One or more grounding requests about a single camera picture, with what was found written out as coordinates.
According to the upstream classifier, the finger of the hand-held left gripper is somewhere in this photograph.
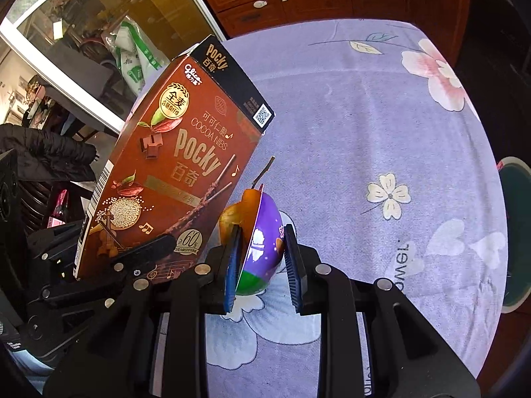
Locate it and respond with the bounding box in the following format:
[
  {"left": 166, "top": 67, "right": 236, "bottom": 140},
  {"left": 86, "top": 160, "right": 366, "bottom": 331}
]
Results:
[{"left": 110, "top": 234, "right": 177, "bottom": 274}]

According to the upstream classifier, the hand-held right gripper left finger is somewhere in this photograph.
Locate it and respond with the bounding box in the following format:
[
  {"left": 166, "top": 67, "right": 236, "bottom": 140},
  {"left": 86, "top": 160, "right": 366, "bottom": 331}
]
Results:
[{"left": 43, "top": 224, "right": 246, "bottom": 398}]

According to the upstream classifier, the purple floral tablecloth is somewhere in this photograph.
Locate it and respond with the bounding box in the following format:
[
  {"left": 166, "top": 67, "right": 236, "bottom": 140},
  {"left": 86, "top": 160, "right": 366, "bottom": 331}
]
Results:
[{"left": 149, "top": 19, "right": 509, "bottom": 398}]

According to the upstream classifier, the brown snack box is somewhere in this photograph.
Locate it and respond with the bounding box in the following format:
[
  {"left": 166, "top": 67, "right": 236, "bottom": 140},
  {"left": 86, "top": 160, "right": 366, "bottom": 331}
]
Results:
[{"left": 74, "top": 35, "right": 276, "bottom": 280}]

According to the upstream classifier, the purple green egg capsule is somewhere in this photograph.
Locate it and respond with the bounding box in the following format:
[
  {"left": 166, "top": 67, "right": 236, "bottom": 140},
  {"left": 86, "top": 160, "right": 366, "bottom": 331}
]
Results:
[{"left": 234, "top": 193, "right": 287, "bottom": 297}]

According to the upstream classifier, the green white plastic bag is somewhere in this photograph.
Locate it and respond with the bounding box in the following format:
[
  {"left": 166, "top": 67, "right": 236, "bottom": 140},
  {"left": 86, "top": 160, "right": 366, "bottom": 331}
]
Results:
[{"left": 104, "top": 19, "right": 171, "bottom": 96}]

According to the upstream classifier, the grey bin with teal liner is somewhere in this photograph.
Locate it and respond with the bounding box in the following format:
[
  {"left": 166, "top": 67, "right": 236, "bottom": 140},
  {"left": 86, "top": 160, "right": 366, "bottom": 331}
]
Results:
[{"left": 495, "top": 156, "right": 531, "bottom": 315}]

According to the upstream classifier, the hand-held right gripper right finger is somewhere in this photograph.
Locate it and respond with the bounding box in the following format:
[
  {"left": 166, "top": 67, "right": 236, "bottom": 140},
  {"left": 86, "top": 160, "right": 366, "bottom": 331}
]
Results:
[{"left": 282, "top": 223, "right": 488, "bottom": 398}]

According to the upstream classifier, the pink packet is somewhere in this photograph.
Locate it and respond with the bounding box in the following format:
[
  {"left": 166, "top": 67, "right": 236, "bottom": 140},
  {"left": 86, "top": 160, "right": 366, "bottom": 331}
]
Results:
[{"left": 47, "top": 190, "right": 69, "bottom": 229}]

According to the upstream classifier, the glass sliding door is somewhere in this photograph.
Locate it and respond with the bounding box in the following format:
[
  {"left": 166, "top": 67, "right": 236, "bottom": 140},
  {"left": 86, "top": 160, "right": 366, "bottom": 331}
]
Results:
[{"left": 0, "top": 0, "right": 227, "bottom": 133}]

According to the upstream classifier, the black padded jacket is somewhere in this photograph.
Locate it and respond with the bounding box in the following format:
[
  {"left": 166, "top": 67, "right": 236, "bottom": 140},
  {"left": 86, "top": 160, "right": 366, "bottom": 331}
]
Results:
[{"left": 0, "top": 124, "right": 98, "bottom": 183}]

